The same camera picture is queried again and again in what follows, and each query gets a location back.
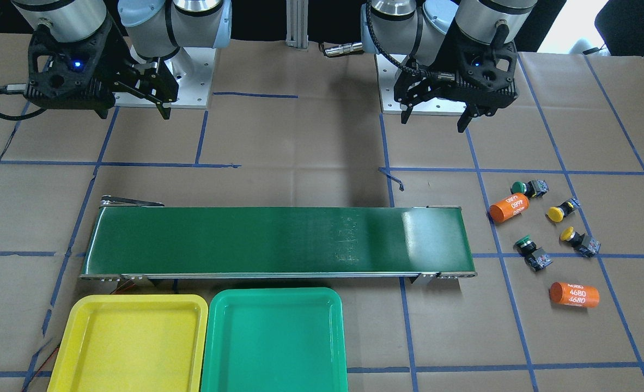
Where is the green plastic tray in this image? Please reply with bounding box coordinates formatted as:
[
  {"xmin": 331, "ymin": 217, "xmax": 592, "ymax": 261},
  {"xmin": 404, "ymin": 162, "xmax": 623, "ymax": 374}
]
[{"xmin": 202, "ymin": 287, "xmax": 349, "ymax": 391}]

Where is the aluminium frame post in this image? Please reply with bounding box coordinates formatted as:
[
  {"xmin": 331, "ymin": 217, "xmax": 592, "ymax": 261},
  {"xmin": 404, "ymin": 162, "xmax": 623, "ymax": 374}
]
[{"xmin": 285, "ymin": 0, "xmax": 309, "ymax": 51}]

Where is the green conveyor belt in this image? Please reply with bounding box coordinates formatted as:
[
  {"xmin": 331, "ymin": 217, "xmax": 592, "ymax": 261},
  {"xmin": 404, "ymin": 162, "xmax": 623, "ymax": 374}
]
[{"xmin": 80, "ymin": 204, "xmax": 476, "ymax": 280}]

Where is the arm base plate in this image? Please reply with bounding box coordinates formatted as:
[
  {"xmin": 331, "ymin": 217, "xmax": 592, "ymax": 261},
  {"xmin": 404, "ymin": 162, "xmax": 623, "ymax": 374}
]
[
  {"xmin": 114, "ymin": 48, "xmax": 217, "ymax": 109},
  {"xmin": 375, "ymin": 54, "xmax": 466, "ymax": 117}
]

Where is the black cable loop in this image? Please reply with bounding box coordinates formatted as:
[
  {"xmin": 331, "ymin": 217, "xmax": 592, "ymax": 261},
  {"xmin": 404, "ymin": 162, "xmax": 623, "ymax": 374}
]
[{"xmin": 0, "ymin": 83, "xmax": 47, "ymax": 121}]

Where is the green push button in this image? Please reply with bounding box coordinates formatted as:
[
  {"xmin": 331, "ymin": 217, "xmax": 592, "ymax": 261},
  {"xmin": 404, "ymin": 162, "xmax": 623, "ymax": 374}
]
[
  {"xmin": 514, "ymin": 235, "xmax": 552, "ymax": 271},
  {"xmin": 511, "ymin": 179, "xmax": 549, "ymax": 199}
]

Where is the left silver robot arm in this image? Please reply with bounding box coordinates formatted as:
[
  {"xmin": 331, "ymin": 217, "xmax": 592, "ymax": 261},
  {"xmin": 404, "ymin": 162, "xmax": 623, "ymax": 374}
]
[{"xmin": 360, "ymin": 1, "xmax": 536, "ymax": 132}]

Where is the yellow plastic tray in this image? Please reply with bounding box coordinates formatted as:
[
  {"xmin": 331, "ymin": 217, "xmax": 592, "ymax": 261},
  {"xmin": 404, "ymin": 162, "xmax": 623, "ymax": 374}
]
[{"xmin": 48, "ymin": 293, "xmax": 208, "ymax": 391}]

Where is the yellow push button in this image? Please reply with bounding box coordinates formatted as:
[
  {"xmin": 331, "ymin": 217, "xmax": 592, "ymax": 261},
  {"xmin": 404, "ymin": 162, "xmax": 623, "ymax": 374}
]
[
  {"xmin": 546, "ymin": 198, "xmax": 581, "ymax": 223},
  {"xmin": 560, "ymin": 226, "xmax": 601, "ymax": 258}
]

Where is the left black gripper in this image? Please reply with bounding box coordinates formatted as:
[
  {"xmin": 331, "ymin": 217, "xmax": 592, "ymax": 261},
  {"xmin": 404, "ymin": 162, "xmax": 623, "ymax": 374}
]
[{"xmin": 394, "ymin": 38, "xmax": 519, "ymax": 133}]

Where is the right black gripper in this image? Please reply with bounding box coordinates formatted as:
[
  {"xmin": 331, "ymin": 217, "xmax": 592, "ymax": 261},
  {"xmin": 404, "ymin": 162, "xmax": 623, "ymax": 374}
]
[{"xmin": 23, "ymin": 22, "xmax": 179, "ymax": 121}]

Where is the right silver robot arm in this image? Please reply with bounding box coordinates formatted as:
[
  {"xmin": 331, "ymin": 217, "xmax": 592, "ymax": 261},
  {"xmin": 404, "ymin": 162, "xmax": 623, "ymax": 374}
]
[{"xmin": 5, "ymin": 1, "xmax": 232, "ymax": 119}]

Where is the orange cylinder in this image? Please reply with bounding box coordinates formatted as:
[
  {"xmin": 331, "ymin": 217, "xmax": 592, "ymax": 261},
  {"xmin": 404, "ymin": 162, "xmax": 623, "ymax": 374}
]
[
  {"xmin": 488, "ymin": 193, "xmax": 530, "ymax": 224},
  {"xmin": 549, "ymin": 282, "xmax": 599, "ymax": 308}
]

